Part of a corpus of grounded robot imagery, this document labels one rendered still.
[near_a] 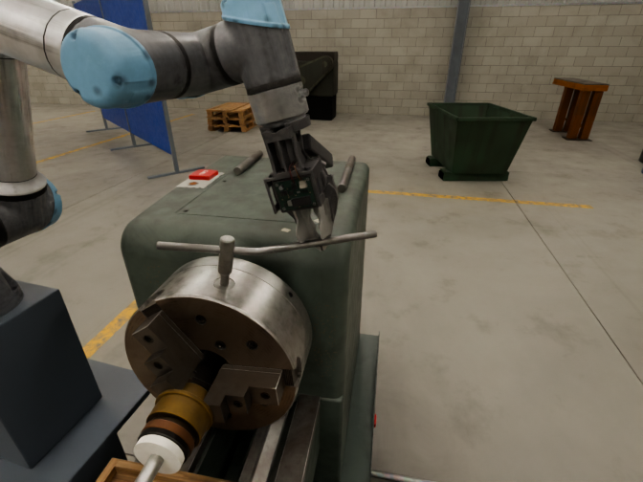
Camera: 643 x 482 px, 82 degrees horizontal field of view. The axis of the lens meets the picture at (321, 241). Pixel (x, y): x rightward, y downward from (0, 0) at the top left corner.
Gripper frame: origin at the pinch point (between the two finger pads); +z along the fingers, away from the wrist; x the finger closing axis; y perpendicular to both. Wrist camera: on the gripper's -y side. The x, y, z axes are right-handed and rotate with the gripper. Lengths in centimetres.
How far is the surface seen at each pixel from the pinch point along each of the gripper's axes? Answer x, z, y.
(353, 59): -93, -23, -990
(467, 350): 32, 141, -120
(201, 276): -19.8, 0.4, 6.3
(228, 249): -12.0, -4.7, 8.0
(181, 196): -38.3, -6.0, -23.1
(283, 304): -8.2, 8.9, 4.4
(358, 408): -11, 74, -28
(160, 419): -21.9, 12.2, 24.1
